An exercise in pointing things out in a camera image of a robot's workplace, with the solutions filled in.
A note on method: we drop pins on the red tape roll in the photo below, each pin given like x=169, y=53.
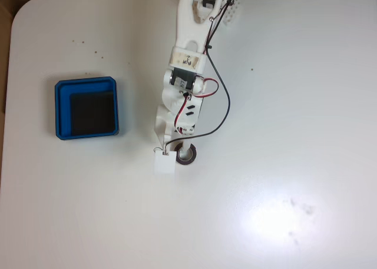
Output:
x=194, y=157

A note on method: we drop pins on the blue square box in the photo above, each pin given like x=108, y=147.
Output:
x=62, y=110

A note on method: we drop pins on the white camera box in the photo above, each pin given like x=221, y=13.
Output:
x=165, y=163

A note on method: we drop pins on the white perforated base plate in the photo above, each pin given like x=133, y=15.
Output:
x=232, y=13

